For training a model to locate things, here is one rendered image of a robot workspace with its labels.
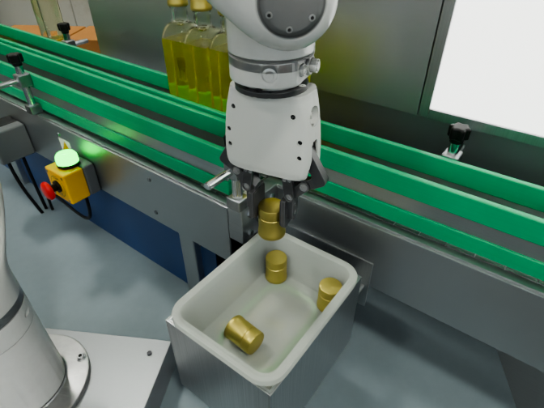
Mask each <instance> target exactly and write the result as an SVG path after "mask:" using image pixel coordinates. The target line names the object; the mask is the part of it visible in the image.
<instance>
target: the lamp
mask: <svg viewBox="0 0 544 408"><path fill-rule="evenodd" d="M54 159H55V161H56V165H57V168H58V169H61V170H69V169H72V168H76V167H77V166H79V165H80V159H79V157H78V154H77V152H75V151H74V150H71V149H66V150H62V151H59V152H58V153H57V154H56V155H55V157H54Z"/></svg>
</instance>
